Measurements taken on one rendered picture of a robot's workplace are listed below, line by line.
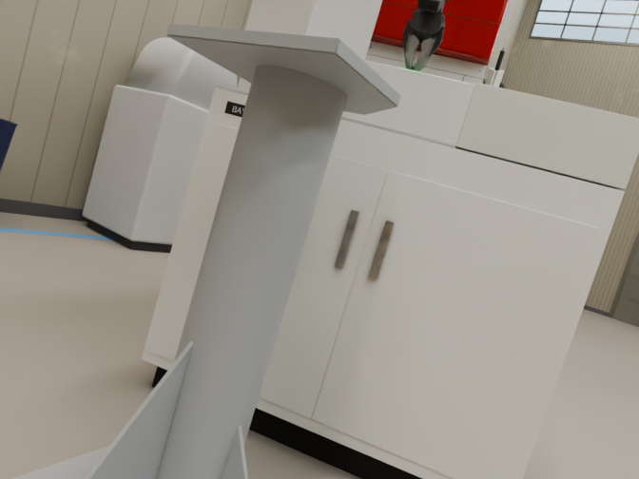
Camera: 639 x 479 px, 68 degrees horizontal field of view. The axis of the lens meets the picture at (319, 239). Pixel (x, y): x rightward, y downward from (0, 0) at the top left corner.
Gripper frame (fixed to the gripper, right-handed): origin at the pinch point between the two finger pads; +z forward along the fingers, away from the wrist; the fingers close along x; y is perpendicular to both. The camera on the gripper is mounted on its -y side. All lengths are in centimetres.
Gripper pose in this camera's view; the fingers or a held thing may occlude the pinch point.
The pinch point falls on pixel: (412, 69)
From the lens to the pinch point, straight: 120.1
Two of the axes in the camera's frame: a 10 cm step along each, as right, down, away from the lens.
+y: 2.5, -0.1, 9.7
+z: -2.8, 9.5, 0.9
